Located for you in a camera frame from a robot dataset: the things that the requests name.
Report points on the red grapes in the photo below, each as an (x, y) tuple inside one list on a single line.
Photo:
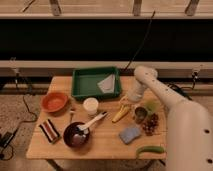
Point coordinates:
[(150, 124)]

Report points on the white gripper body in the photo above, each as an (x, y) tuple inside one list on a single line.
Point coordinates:
[(135, 95)]

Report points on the white spatula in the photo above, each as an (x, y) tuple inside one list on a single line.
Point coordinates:
[(88, 124)]

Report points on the yellow banana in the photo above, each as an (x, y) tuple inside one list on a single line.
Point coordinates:
[(121, 113)]

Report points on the metal fork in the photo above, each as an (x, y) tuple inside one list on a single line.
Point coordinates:
[(71, 112)]

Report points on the blue sponge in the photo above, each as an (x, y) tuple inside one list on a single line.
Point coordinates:
[(129, 134)]

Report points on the white cup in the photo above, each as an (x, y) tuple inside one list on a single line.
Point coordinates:
[(91, 105)]

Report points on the orange bowl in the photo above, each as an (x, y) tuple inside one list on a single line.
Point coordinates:
[(54, 101)]

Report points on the green plastic tray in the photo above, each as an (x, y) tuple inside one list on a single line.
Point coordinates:
[(84, 83)]

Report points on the wooden table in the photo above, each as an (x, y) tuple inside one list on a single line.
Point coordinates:
[(103, 142)]

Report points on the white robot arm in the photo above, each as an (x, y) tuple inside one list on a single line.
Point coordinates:
[(189, 137)]

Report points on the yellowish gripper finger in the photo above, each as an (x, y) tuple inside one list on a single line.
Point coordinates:
[(133, 107), (123, 101)]

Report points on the green cucumber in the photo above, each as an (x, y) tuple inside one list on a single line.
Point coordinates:
[(154, 149)]

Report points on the dark brown bowl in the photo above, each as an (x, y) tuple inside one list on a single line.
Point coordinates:
[(74, 137)]

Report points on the white paper napkin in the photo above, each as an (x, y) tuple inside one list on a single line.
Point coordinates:
[(107, 85)]

